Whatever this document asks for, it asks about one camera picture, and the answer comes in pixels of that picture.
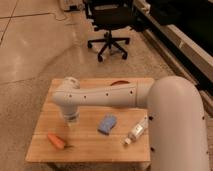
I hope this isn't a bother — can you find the orange toy carrot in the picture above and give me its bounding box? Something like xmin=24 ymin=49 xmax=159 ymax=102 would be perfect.
xmin=47 ymin=133 xmax=71 ymax=150

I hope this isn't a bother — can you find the orange ceramic bowl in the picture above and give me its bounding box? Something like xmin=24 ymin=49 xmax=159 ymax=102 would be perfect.
xmin=110 ymin=80 xmax=130 ymax=86

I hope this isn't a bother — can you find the clear plastic bottle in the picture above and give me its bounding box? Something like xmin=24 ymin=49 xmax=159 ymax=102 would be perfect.
xmin=123 ymin=117 xmax=148 ymax=146

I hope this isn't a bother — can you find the blue sponge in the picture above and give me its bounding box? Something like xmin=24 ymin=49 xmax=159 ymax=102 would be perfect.
xmin=97 ymin=115 xmax=117 ymax=135

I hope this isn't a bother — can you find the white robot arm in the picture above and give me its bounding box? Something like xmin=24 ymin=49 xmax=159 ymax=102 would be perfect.
xmin=52 ymin=76 xmax=210 ymax=171

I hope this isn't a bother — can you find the long workbench with rail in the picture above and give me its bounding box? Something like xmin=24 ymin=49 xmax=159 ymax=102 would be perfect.
xmin=133 ymin=0 xmax=213 ymax=117

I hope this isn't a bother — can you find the black office chair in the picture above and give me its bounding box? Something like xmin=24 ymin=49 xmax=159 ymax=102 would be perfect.
xmin=83 ymin=0 xmax=135 ymax=62

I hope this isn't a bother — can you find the translucent white cup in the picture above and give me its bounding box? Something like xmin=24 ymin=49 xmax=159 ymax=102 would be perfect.
xmin=64 ymin=116 xmax=79 ymax=125

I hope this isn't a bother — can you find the wooden table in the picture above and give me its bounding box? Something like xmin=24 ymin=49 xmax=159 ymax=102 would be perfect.
xmin=26 ymin=79 xmax=150 ymax=165

